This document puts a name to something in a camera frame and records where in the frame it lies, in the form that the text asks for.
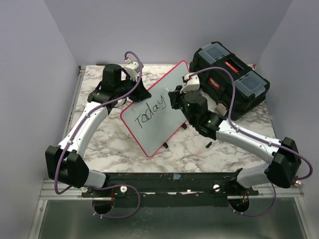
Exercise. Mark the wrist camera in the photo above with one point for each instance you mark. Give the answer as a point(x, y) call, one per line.
point(191, 83)
point(132, 68)

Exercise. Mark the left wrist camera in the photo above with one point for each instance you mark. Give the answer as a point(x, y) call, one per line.
point(132, 68)

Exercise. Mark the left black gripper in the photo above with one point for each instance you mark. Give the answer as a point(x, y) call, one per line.
point(141, 92)

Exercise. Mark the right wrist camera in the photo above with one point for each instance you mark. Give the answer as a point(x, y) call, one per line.
point(191, 83)

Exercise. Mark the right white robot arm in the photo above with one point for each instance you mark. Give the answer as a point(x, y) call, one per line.
point(280, 157)

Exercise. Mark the black red toolbox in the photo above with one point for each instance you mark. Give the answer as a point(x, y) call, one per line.
point(251, 88)

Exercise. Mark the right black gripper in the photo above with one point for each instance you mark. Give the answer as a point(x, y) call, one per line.
point(175, 96)

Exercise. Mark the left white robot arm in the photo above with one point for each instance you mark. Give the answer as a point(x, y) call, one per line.
point(65, 161)

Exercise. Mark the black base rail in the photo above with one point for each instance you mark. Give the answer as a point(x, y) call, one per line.
point(168, 190)

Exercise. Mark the pink-framed whiteboard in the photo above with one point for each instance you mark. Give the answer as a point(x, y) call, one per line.
point(152, 122)

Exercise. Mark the brass pipe fitting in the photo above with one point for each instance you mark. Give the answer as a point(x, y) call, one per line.
point(297, 183)

